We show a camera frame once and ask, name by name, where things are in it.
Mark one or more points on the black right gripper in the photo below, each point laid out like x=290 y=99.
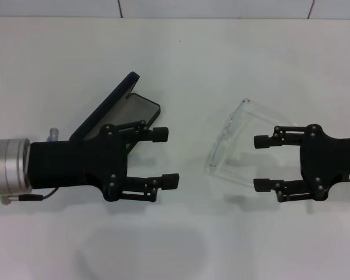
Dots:
x=332 y=160

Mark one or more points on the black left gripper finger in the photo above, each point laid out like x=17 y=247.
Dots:
x=169 y=181

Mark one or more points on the black glasses case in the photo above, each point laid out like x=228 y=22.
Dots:
x=113 y=99

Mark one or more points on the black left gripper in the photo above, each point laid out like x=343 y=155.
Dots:
x=76 y=163

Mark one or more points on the translucent connector stub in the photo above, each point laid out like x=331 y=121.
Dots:
x=54 y=134

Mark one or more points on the clear plastic glasses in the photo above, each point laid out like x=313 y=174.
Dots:
x=218 y=146

